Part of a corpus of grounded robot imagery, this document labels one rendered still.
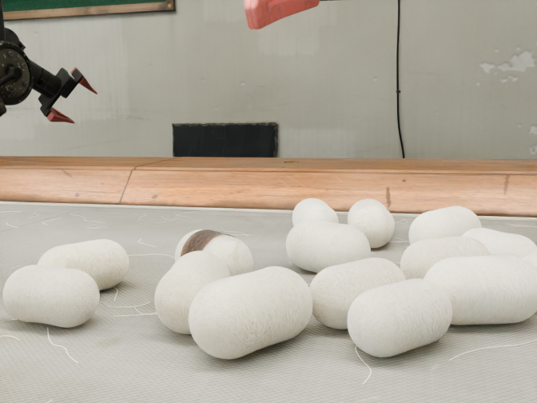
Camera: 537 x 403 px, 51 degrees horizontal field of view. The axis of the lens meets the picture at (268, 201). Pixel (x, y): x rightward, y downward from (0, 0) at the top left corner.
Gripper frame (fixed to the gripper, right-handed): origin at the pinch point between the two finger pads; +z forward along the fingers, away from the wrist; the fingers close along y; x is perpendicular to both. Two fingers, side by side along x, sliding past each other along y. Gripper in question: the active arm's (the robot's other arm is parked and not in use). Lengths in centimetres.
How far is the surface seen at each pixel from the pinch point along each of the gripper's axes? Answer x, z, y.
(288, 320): -3.1, 20.6, 6.5
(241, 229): 7.5, 9.7, 0.1
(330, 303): -2.3, 19.5, 7.4
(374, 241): 4.6, 12.0, 7.6
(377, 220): 3.8, 11.4, 7.7
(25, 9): 91, -162, -160
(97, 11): 93, -161, -126
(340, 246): 0.7, 15.3, 6.8
